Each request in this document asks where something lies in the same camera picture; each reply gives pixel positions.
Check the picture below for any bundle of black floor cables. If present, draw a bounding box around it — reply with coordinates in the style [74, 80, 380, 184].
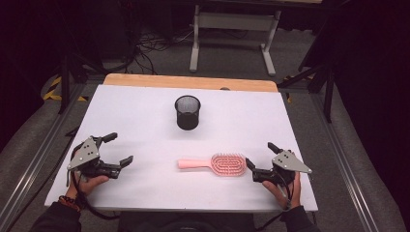
[127, 27, 194, 75]

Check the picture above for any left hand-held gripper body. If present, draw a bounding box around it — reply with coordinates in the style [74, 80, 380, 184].
[66, 135, 122, 180]

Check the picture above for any white board table cover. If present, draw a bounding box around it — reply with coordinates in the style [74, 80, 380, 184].
[44, 84, 319, 213]

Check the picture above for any person's left hand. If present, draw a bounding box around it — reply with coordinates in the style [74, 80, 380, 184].
[66, 175, 110, 201]

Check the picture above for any pink hairbrush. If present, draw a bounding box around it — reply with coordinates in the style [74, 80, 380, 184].
[177, 152, 248, 178]

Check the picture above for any black mesh pen cup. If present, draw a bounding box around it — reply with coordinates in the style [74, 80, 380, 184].
[174, 94, 202, 131]

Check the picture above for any right hand-held gripper black cable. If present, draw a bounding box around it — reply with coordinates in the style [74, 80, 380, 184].
[253, 175, 295, 232]

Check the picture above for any grey metal desk frame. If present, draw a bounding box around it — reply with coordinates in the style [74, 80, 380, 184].
[189, 4, 282, 77]

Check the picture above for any person's right hand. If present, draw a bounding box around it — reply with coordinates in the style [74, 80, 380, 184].
[261, 171, 303, 211]

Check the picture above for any left hand-held gripper black cable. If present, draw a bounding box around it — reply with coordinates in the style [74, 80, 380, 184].
[66, 143, 122, 221]

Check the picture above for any yellow black hazard tape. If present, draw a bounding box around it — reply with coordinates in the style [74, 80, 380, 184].
[43, 74, 89, 102]
[282, 74, 315, 104]

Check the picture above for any beaded wrist bracelet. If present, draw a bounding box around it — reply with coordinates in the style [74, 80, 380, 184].
[57, 194, 82, 213]

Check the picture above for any metal floor rail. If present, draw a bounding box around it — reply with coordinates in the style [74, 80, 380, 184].
[0, 82, 85, 228]
[309, 92, 383, 232]

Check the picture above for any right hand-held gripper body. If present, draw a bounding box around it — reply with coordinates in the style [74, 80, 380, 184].
[251, 149, 313, 188]

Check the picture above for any hand-held gripper black cable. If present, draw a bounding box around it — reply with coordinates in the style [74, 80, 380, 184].
[66, 143, 122, 221]
[253, 175, 295, 232]

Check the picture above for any wooden table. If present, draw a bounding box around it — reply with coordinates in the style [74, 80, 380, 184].
[102, 72, 279, 94]

